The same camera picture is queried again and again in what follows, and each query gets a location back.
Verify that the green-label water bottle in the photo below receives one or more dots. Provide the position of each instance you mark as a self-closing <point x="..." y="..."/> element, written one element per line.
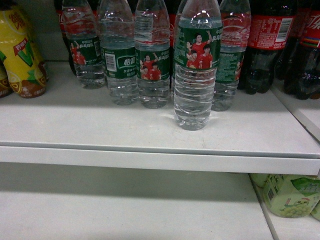
<point x="196" y="58"/>

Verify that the cola bottle red label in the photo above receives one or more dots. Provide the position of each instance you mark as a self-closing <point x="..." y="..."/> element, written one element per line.
<point x="271" y="22"/>

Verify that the white metal shelf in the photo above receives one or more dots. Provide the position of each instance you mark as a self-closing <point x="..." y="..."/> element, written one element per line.
<point x="69" y="125"/>

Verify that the water bottle centre row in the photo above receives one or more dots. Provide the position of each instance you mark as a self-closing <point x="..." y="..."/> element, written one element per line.
<point x="152" y="49"/>

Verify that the yellow lemon tea bottle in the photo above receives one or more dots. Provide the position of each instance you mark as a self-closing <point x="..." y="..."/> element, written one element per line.
<point x="23" y="63"/>

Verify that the cola bottle behind waters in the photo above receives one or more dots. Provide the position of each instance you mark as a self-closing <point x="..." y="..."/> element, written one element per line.
<point x="59" y="12"/>

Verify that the lemon tea bottle edge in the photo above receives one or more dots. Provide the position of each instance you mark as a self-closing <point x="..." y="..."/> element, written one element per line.
<point x="5" y="88"/>

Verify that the green grape drink bottle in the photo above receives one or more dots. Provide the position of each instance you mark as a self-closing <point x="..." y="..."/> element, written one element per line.
<point x="290" y="195"/>

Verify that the water bottle right rear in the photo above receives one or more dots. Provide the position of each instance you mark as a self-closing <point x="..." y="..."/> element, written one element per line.
<point x="236" y="22"/>

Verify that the cola bottle far right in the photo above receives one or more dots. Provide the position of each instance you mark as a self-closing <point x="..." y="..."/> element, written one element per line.
<point x="303" y="76"/>

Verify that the water bottle far left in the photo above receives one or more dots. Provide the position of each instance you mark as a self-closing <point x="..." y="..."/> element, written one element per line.
<point x="83" y="41"/>

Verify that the water bottle barcode label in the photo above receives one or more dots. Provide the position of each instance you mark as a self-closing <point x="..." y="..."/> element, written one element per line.
<point x="115" y="24"/>

